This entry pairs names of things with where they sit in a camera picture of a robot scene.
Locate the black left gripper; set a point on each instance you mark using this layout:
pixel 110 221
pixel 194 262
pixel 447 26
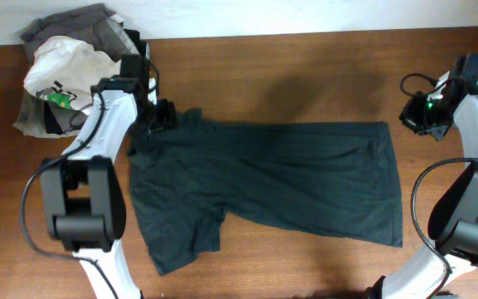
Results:
pixel 165 115

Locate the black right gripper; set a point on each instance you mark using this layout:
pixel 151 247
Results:
pixel 414 117

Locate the dark green t-shirt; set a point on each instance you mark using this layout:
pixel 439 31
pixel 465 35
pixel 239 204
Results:
pixel 329 179

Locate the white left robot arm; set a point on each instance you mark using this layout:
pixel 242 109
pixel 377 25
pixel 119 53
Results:
pixel 84 204

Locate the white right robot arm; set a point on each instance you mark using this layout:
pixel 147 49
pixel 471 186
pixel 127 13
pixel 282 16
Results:
pixel 450 243

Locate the white printed t-shirt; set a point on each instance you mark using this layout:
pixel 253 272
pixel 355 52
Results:
pixel 65 69

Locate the dark grey folded garment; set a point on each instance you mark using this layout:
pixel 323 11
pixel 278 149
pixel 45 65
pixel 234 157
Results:
pixel 95 24

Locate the light grey folded garment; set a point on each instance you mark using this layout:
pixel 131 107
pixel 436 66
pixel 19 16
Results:
pixel 43 119

